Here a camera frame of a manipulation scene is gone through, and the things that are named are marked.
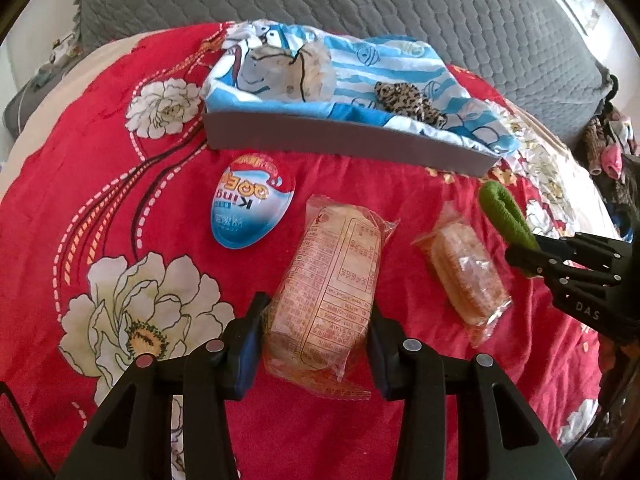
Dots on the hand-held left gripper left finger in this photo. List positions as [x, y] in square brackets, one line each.
[246, 360]

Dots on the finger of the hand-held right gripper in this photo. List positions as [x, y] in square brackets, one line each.
[580, 247]
[535, 262]

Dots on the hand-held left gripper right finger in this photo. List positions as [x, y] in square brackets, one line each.
[380, 360]

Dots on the small orange biscuit packet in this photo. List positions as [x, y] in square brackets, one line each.
[465, 275]

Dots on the large orange biscuit packet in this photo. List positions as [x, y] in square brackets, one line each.
[325, 285]

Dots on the egg-shaped blue snack pack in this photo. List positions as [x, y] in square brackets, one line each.
[250, 205]

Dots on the leopard print scrunchie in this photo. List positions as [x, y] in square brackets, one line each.
[400, 97]

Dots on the beige sheer scrunchie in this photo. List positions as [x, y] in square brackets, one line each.
[315, 70]

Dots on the pile of clothes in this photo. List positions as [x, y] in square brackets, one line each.
[610, 155]

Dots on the grey tray with Doraemon cloth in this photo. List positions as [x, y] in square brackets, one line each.
[400, 65]

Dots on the grey nightstand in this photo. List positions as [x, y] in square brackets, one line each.
[30, 95]

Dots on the small floral ornament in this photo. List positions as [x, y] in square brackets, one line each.
[62, 50]

